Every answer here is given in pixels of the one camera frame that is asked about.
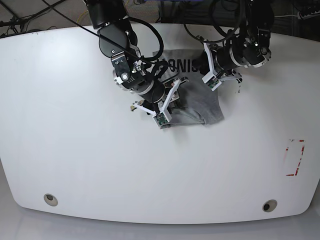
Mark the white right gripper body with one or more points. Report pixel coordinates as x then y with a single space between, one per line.
160 109

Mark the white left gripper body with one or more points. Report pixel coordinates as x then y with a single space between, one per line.
221 75

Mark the grey T-shirt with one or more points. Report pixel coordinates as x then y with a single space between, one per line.
198 104

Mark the red tape rectangle marking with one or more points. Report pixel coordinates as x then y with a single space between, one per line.
293 156

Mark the white power strip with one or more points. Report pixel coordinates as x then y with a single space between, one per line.
309 12

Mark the black tripod stand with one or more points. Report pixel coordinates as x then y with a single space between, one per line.
18 25

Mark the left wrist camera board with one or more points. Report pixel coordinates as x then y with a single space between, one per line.
214 83

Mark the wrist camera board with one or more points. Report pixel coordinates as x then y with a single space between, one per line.
160 120
214 83

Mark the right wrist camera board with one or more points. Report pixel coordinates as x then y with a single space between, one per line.
160 120

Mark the right table cable grommet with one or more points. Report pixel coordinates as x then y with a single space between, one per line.
269 206

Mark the table cable grommet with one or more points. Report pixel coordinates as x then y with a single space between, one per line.
269 206
51 200

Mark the left table cable grommet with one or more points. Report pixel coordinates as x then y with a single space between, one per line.
51 200

